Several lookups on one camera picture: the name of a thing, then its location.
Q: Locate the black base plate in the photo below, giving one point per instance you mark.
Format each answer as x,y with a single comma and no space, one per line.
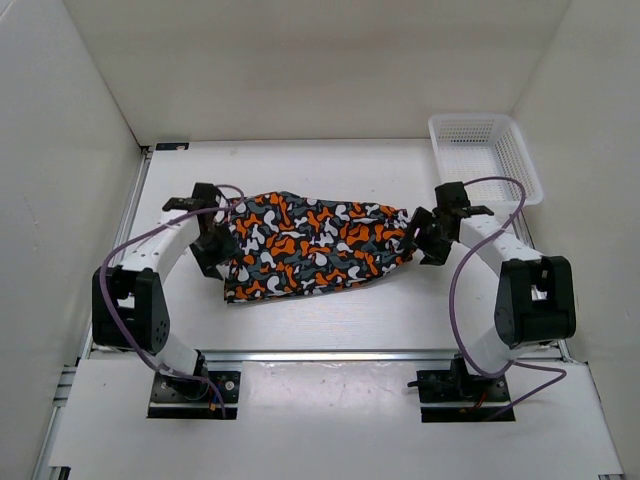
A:
448,397
175,398

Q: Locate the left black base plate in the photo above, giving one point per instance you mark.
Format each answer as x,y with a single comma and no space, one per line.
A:
175,398

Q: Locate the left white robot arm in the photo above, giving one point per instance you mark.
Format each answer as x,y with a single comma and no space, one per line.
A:
129,308

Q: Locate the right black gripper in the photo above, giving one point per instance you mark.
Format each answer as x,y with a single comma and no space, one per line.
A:
435,255

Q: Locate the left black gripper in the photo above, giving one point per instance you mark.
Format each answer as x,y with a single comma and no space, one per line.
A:
229,251

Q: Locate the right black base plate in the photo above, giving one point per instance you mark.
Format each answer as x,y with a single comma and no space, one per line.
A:
448,397

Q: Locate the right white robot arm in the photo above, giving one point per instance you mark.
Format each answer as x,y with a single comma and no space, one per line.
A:
534,303

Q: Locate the white plastic basket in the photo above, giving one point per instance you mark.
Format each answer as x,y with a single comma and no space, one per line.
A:
468,146

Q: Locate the orange camouflage shorts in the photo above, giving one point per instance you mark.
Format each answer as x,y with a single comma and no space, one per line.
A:
290,245

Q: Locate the aluminium front rail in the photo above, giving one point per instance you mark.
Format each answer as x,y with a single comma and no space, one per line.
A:
551,353

